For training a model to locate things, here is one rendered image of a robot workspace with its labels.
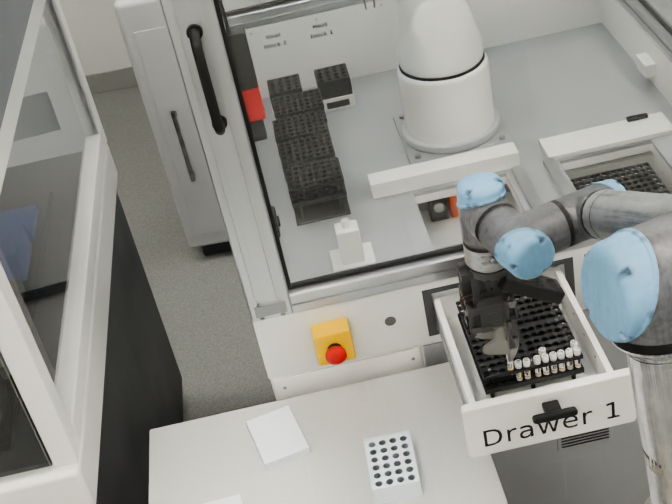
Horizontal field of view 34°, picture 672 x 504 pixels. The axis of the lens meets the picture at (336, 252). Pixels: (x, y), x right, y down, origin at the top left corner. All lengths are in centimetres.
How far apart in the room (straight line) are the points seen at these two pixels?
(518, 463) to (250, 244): 83
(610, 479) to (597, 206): 107
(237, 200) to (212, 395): 155
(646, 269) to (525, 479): 130
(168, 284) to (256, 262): 194
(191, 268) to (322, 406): 190
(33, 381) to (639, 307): 102
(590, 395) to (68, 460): 89
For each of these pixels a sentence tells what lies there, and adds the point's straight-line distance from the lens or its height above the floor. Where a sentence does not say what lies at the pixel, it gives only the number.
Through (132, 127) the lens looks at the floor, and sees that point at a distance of 504.
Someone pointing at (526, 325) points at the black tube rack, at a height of 90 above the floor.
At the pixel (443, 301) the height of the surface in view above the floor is 88.
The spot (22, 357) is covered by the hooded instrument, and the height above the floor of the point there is 115.
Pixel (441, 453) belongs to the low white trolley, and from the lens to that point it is 201.
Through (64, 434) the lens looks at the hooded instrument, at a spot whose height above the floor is 98.
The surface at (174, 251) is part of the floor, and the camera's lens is 410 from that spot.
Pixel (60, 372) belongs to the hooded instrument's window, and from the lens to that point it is 206.
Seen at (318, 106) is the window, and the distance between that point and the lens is 188.
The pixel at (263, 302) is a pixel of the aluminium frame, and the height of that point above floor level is 99.
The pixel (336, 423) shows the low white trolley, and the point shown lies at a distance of 211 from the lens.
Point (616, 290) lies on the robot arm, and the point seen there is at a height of 142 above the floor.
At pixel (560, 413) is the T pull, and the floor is 91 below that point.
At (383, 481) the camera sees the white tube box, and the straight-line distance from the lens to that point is 194.
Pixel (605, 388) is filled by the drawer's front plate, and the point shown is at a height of 91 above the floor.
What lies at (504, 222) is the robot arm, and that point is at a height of 127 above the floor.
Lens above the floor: 221
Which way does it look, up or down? 35 degrees down
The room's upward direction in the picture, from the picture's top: 13 degrees counter-clockwise
